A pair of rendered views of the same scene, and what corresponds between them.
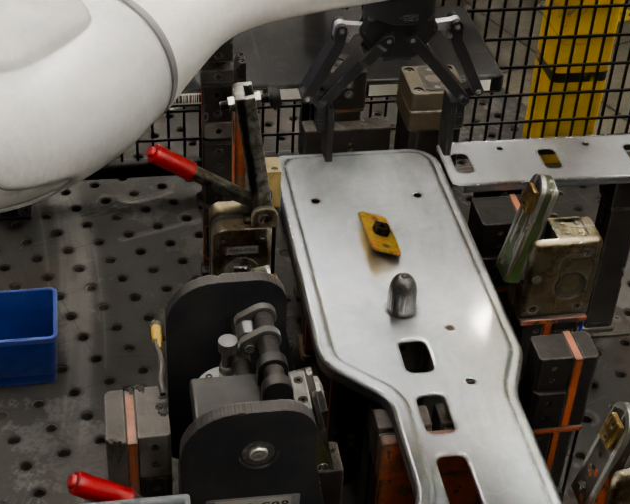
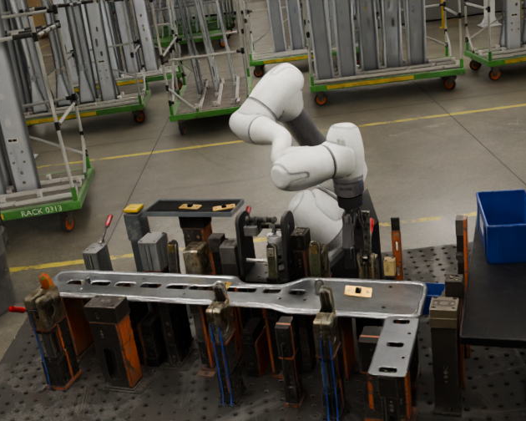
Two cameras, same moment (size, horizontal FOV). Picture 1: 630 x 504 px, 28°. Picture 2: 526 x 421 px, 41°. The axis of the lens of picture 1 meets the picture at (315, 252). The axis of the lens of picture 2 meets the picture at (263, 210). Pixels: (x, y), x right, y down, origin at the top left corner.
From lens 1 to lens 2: 2.76 m
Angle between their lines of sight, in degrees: 101
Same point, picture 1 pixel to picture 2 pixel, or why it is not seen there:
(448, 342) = (298, 297)
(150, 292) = not seen: hidden behind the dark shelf
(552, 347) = (285, 319)
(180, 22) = (255, 126)
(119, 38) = (245, 119)
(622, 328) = not seen: outside the picture
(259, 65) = (487, 276)
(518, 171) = (388, 333)
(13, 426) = not seen: hidden behind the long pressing
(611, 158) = (386, 361)
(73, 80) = (237, 118)
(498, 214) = (369, 330)
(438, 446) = (259, 288)
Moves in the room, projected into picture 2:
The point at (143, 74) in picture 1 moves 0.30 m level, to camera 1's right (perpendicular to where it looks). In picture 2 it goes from (243, 126) to (193, 154)
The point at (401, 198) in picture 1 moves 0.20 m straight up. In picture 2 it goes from (382, 303) to (378, 244)
